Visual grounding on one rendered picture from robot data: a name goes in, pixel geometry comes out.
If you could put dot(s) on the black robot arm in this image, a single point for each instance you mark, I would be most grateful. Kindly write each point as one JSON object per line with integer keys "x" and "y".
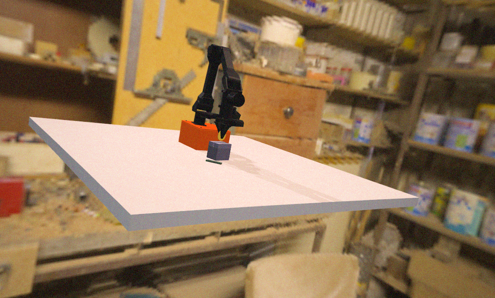
{"x": 232, "y": 92}

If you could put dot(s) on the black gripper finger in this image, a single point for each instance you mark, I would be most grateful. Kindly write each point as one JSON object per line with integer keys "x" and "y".
{"x": 218, "y": 126}
{"x": 224, "y": 128}

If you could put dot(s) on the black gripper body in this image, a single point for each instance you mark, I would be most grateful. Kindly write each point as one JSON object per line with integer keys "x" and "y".
{"x": 225, "y": 116}

